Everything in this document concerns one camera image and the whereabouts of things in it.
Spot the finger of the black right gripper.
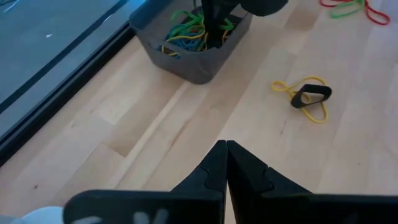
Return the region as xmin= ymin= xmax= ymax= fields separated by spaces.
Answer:
xmin=201 ymin=0 xmax=220 ymax=49
xmin=217 ymin=0 xmax=289 ymax=49

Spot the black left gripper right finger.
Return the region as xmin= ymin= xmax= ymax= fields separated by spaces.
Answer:
xmin=226 ymin=139 xmax=398 ymax=224

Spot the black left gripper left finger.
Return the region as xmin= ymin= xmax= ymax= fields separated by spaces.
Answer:
xmin=63 ymin=139 xmax=226 ymax=224

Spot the wide black rubber band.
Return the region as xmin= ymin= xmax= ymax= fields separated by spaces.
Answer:
xmin=290 ymin=83 xmax=333 ymax=110

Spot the grey translucent plastic bin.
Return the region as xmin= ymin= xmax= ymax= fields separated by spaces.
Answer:
xmin=129 ymin=0 xmax=253 ymax=85

